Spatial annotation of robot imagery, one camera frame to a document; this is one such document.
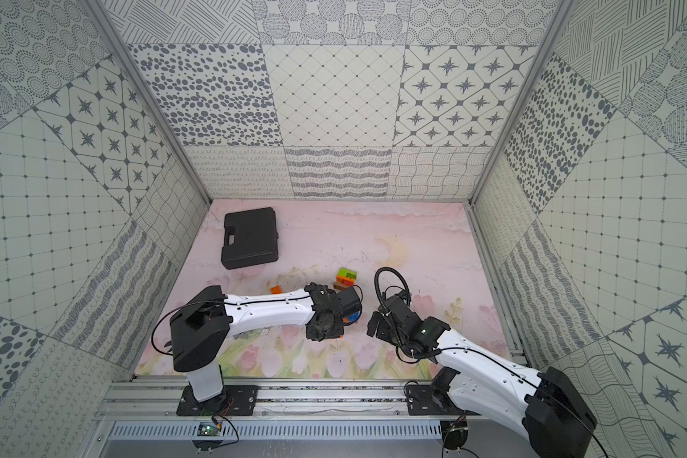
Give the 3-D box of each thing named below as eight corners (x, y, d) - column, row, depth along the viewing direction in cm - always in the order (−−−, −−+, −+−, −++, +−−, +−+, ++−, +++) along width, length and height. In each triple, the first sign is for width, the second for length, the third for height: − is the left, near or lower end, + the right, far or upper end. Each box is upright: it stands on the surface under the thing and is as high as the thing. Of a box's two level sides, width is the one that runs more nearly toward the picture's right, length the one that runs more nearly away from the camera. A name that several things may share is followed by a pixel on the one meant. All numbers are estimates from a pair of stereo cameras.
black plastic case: (226, 270, 101) (220, 262, 97) (229, 223, 116) (224, 213, 112) (279, 261, 104) (275, 251, 100) (276, 215, 119) (273, 206, 114)
